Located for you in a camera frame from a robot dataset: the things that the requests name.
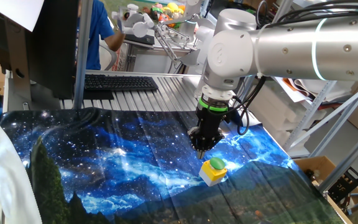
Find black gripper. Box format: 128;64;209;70
186;108;229;161

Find yellow box green push button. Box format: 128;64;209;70
198;157;229;187

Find white foam blocks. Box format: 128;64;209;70
249;83;328;147

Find starry night sky cloth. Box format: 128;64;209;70
0;107;346;224

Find grey metal background table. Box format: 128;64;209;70
121;42;198;75

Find silver rod linkage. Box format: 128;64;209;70
153;17;199;68

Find black computer keyboard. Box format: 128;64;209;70
83;73;160;93

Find grey metal shelf rack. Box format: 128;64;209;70
283;79;358;158

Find black mouse pad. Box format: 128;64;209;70
82;89;115;101

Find brown cardboard box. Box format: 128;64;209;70
293;155;358;224

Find black flat box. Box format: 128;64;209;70
124;33;155;46

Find beige cloth bag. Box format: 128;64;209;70
293;77;354;103

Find white chair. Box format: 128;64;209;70
99;40;118;71

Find pile of colourful toys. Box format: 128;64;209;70
141;2;186;29

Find white handheld robot device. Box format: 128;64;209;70
111;3;155;39

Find person in blue shirt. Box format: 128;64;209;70
76;0;126;71

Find black computer monitor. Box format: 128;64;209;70
0;0;80;101

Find white cloth strip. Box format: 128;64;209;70
0;116;43;224

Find white paper sheet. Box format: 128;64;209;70
0;0;45;32

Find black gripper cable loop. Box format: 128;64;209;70
225;76;267;136

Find black perforated metal bracket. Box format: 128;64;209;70
328;167;358;203

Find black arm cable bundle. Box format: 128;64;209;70
255;0;358;29

